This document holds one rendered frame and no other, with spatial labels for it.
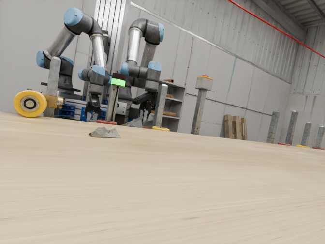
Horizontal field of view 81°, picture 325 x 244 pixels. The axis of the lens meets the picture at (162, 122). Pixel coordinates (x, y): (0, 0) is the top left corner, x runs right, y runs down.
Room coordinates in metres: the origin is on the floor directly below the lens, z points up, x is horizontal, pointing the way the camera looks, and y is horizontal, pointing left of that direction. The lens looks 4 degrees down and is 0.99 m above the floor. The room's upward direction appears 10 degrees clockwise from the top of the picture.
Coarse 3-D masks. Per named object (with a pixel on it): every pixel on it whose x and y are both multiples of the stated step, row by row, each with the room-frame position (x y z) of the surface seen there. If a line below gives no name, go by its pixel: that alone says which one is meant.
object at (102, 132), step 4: (100, 128) 0.47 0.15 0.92; (104, 128) 0.48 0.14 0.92; (92, 132) 0.44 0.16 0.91; (96, 132) 0.45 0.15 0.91; (100, 132) 0.47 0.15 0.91; (104, 132) 0.48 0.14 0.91; (108, 132) 0.48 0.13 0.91; (112, 132) 0.48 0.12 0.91; (116, 132) 0.49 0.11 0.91; (92, 136) 0.44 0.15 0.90; (96, 136) 0.44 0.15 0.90; (100, 136) 0.45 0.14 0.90; (104, 136) 0.45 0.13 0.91; (108, 136) 0.46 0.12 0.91; (112, 136) 0.47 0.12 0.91; (116, 136) 0.49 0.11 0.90; (120, 136) 0.50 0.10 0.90
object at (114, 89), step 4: (124, 80) 0.86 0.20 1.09; (112, 84) 0.86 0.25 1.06; (116, 84) 0.84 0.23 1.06; (112, 88) 0.88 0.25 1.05; (116, 88) 0.89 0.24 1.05; (116, 92) 0.86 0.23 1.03; (116, 96) 0.87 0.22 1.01; (112, 112) 0.88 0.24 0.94; (112, 116) 0.88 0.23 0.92; (112, 120) 0.89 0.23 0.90
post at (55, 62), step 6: (54, 60) 0.77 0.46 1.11; (60, 60) 0.78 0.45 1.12; (54, 66) 0.77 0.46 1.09; (54, 72) 0.77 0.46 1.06; (48, 78) 0.76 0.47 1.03; (54, 78) 0.77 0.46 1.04; (48, 84) 0.76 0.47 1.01; (54, 84) 0.77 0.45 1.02; (48, 90) 0.77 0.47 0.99; (54, 90) 0.78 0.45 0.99; (48, 108) 0.77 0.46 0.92; (54, 108) 0.80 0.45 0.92; (48, 114) 0.77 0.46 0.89
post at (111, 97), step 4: (112, 92) 0.88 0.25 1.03; (112, 96) 0.89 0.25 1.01; (108, 100) 0.91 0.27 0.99; (112, 100) 0.89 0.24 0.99; (116, 100) 0.89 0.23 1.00; (108, 104) 0.89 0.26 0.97; (112, 104) 0.89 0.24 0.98; (116, 104) 0.90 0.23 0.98; (108, 108) 0.88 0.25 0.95; (112, 108) 0.89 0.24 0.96; (108, 112) 0.88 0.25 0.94; (108, 116) 0.88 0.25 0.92
